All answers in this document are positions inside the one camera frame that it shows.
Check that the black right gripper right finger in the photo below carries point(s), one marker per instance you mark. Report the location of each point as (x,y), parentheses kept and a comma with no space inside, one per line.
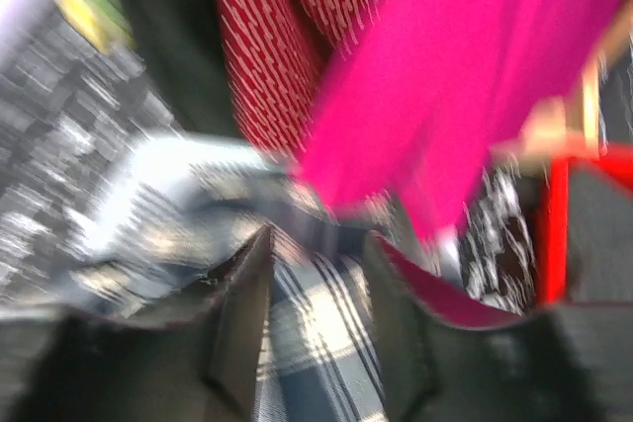
(446,357)

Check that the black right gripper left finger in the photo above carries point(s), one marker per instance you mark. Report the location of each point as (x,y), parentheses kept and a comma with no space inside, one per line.
(192,356)

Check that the navy plaid skirt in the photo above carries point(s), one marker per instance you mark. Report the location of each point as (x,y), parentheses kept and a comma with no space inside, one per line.
(317,361)

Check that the black skirt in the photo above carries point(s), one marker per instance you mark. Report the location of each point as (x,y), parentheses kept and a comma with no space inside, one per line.
(181,44)

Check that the lemon print skirt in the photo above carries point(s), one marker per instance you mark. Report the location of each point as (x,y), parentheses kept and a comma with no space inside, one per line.
(84,2)

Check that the magenta skirt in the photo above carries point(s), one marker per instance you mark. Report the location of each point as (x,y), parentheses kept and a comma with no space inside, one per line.
(432,87)

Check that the red polka dot skirt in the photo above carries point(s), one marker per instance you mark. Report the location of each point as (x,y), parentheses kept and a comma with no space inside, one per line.
(276,51)

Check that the red plastic crate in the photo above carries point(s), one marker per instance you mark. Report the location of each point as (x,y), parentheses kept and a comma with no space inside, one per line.
(585,229)

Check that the white perforated plastic basket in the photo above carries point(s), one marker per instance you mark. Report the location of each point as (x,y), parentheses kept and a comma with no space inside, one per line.
(173,170)

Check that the wooden clothes rack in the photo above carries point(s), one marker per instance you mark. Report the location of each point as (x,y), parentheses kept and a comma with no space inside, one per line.
(559,126)

